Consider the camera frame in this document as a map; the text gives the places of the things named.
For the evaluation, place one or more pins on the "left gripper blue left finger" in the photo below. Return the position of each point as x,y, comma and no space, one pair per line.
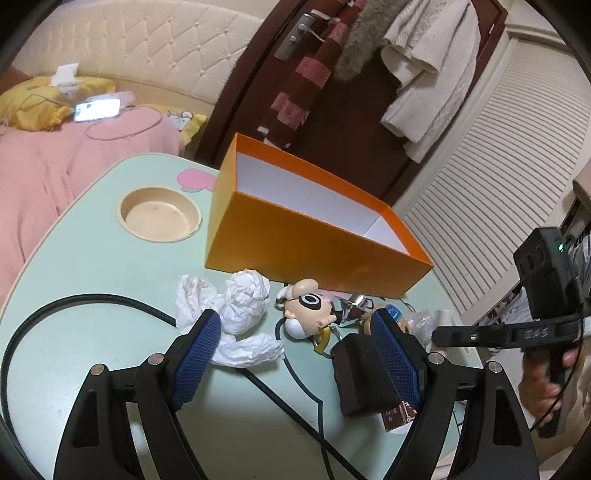
190,359

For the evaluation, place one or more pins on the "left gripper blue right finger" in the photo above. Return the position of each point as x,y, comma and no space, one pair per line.
402,357

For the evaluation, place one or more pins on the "clear plastic bag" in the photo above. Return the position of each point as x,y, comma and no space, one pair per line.
421,325

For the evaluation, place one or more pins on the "brown card box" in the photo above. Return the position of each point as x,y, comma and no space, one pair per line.
399,418

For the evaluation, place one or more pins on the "white cosmetic tube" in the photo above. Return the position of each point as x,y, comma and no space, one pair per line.
444,318

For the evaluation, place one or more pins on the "cartoon figure keychain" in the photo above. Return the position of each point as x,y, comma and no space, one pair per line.
308,314

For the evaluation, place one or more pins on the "person's right hand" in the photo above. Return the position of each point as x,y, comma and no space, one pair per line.
539,396

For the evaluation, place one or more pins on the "beige round cup holder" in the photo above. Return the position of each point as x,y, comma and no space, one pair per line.
158,214

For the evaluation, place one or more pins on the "white slatted radiator cover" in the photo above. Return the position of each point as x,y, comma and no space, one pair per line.
505,168

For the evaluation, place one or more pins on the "orange cardboard box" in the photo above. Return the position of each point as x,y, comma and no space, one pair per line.
290,220

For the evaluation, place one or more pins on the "pink bed blanket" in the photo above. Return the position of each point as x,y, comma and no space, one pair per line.
43,173

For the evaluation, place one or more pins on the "lit smartphone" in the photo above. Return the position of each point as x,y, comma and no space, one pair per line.
97,109

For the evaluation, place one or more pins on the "red pink striped scarf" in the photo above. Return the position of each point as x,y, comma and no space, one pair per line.
333,23

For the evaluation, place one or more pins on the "white knit sweater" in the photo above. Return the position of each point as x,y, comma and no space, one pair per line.
431,48

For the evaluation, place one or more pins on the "yellow pillow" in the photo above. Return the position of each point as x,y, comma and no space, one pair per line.
37,105

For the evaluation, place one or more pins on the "cream tufted headboard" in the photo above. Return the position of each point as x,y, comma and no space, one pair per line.
176,53

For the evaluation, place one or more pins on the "grey fur collar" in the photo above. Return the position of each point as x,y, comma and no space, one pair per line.
366,37

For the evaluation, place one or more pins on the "metal key ring cluster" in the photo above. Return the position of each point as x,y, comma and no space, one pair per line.
352,309

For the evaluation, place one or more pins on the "silver door handle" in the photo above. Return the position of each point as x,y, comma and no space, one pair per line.
307,31

